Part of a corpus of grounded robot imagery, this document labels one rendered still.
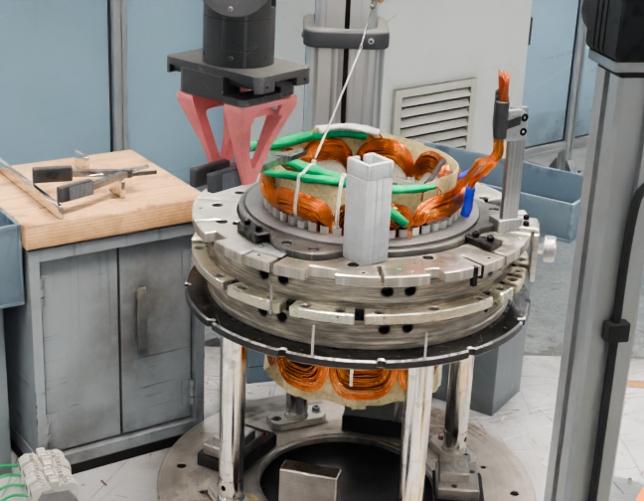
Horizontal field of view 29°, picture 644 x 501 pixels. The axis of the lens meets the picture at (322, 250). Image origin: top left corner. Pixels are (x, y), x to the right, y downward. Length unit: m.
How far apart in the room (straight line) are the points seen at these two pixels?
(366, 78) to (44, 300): 0.56
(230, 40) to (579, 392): 0.42
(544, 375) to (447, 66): 2.18
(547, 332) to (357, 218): 2.60
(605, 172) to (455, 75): 3.07
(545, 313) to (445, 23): 0.90
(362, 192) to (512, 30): 2.85
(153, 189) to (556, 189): 0.47
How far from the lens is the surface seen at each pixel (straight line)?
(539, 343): 3.55
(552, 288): 3.92
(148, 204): 1.28
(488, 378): 1.47
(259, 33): 0.98
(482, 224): 1.15
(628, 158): 0.66
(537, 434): 1.47
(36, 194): 1.29
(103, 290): 1.29
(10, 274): 1.24
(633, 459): 1.45
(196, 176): 1.01
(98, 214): 1.25
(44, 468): 1.29
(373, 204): 1.04
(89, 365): 1.32
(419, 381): 1.11
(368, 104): 1.62
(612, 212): 0.67
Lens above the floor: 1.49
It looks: 21 degrees down
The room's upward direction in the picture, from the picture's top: 3 degrees clockwise
